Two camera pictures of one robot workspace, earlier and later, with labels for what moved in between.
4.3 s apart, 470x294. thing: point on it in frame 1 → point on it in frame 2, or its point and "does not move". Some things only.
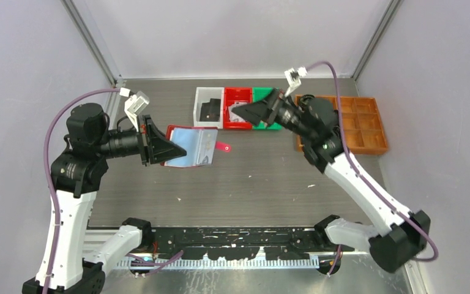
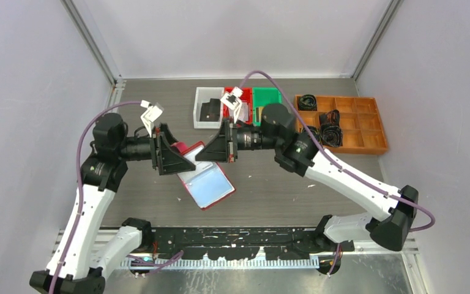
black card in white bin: [210, 111] does not move
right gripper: [262, 110] → [221, 149]
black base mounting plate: [242, 243] does not move
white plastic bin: [204, 95] does not move
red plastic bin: [231, 95] does not move
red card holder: [199, 143] → [207, 184]
